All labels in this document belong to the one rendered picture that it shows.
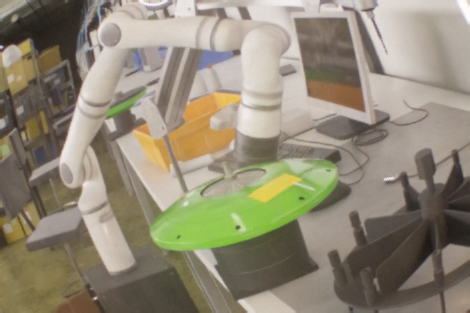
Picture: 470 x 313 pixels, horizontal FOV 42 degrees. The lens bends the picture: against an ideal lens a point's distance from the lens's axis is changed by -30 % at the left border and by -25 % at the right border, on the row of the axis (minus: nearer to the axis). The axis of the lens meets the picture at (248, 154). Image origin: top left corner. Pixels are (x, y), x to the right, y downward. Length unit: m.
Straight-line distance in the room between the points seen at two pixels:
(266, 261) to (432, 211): 0.36
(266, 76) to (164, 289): 0.60
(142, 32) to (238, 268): 0.48
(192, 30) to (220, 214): 0.38
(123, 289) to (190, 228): 0.58
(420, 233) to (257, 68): 0.53
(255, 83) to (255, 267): 0.33
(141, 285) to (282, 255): 0.57
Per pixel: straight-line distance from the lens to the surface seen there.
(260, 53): 1.33
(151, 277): 1.72
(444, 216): 0.98
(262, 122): 1.39
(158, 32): 1.40
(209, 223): 1.15
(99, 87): 1.56
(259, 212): 1.13
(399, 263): 0.94
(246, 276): 1.24
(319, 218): 1.51
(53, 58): 11.44
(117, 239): 1.76
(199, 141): 2.33
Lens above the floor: 1.40
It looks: 13 degrees down
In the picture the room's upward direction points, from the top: 20 degrees counter-clockwise
